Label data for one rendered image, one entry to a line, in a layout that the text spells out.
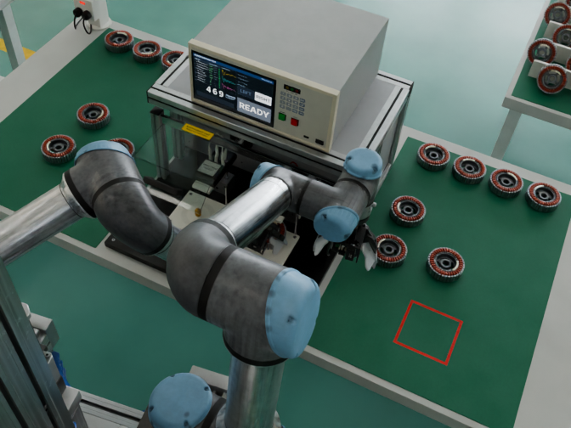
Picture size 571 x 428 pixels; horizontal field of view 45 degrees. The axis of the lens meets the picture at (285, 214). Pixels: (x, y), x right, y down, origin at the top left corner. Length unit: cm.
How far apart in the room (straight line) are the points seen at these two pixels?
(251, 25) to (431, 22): 263
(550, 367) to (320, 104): 97
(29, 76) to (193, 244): 189
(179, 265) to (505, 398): 123
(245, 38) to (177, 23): 238
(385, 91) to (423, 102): 176
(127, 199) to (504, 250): 131
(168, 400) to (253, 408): 23
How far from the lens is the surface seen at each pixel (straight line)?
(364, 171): 132
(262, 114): 192
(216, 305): 95
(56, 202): 149
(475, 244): 226
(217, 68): 190
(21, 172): 242
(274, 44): 191
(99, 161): 146
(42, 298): 302
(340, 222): 126
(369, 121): 202
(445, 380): 198
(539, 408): 203
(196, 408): 129
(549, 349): 213
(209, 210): 218
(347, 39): 196
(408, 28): 441
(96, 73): 275
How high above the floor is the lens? 245
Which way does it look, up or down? 50 degrees down
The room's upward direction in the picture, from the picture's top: 5 degrees clockwise
